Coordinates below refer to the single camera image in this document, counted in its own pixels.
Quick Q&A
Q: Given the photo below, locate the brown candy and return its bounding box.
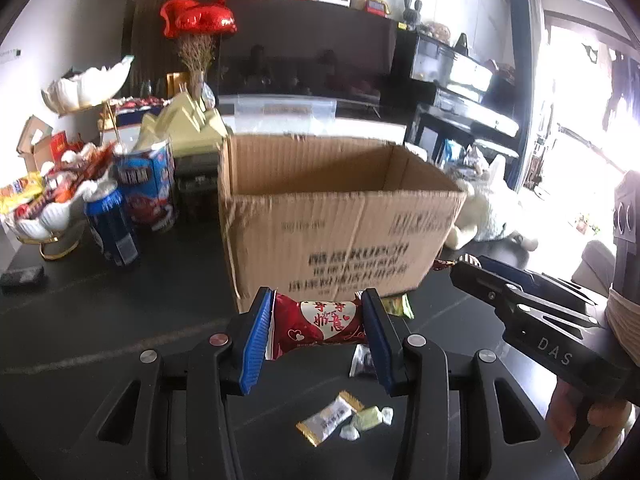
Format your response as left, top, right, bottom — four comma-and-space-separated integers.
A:
433, 255, 476, 272

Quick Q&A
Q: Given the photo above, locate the white shell tiered stand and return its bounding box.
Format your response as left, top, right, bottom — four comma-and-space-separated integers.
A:
0, 55, 136, 261

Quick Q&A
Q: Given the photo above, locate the dried flower bouquet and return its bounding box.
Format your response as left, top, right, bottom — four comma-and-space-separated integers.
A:
175, 32, 218, 98

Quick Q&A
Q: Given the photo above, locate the blue snack canister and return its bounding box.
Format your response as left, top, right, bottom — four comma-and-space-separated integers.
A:
112, 137, 180, 233

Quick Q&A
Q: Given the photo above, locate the clear plastic container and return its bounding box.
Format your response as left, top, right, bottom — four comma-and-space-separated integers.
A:
235, 96, 337, 120

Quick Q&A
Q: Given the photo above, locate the black television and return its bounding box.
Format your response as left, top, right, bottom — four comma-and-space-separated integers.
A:
217, 0, 401, 111

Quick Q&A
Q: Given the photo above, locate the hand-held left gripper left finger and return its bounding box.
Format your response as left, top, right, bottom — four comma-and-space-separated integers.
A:
65, 287, 275, 480

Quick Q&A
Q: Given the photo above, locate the small black box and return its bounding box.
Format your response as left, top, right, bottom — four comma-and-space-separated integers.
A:
174, 154, 222, 196

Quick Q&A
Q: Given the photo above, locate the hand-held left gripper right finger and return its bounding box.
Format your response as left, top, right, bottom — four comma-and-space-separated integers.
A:
361, 287, 576, 480

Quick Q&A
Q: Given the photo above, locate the black piano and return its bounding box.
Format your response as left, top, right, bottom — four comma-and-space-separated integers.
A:
390, 30, 521, 161

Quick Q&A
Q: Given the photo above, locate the person's right hand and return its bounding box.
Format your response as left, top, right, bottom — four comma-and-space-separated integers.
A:
545, 375, 633, 466

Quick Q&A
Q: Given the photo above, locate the open cardboard box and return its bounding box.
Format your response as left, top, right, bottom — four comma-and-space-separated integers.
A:
16, 115, 53, 171

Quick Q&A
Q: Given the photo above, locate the brown plush toy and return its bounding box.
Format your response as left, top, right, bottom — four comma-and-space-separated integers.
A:
420, 21, 451, 41

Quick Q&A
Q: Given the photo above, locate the pale green wrapped candy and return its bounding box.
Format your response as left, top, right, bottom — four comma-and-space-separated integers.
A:
352, 406, 394, 431

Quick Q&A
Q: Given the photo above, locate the black rabbit figure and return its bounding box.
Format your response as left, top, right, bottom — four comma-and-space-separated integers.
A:
402, 0, 423, 31

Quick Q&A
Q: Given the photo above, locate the silver black candy wrapper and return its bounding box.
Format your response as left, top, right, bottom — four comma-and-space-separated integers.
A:
348, 345, 376, 378

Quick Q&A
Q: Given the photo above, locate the yellow snack packet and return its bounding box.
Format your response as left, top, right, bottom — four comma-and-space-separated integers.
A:
0, 172, 45, 213

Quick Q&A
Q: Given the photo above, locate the brown cardboard box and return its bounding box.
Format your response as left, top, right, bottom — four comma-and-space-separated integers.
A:
218, 134, 467, 313

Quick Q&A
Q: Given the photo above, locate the white plush sheep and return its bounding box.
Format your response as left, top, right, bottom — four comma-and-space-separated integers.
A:
445, 155, 540, 252

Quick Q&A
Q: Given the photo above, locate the small green candy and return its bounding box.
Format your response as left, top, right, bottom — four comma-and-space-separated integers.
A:
382, 294, 415, 320

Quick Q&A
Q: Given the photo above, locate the pile of assorted red snacks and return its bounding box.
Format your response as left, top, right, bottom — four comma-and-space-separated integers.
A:
10, 142, 118, 218

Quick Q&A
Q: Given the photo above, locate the white gold edged candy packet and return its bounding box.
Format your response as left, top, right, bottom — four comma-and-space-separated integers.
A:
296, 394, 355, 447

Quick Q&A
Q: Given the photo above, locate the dark red snack packet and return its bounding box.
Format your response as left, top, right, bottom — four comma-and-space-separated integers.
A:
265, 292, 371, 361

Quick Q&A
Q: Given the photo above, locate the black remote control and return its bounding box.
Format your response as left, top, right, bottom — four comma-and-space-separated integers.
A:
0, 265, 45, 288

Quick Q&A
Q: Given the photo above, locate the blue curtain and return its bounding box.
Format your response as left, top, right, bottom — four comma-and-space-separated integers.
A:
502, 0, 546, 191

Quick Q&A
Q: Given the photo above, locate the grey sofa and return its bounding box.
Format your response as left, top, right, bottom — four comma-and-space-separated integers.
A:
572, 240, 617, 291

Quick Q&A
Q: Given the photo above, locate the blue soda can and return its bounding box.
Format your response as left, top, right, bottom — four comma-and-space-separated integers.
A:
84, 180, 142, 268

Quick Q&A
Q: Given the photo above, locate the blue snack box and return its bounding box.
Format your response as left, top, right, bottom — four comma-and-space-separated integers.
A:
107, 105, 151, 128

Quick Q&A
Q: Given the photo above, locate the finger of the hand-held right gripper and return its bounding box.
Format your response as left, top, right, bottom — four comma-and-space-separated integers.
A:
449, 261, 607, 329
475, 255, 609, 317

